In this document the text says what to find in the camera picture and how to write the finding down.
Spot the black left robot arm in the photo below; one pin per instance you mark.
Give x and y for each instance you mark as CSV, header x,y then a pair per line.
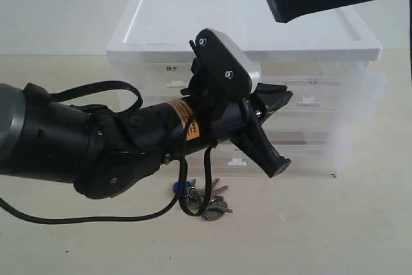
x,y
103,153

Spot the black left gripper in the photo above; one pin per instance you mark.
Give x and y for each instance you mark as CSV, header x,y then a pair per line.
x,y
222,117

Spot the white translucent drawer cabinet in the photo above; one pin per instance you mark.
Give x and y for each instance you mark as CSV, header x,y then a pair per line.
x,y
323,59

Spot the middle wide clear drawer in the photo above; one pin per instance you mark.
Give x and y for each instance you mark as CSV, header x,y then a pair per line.
x,y
287,127

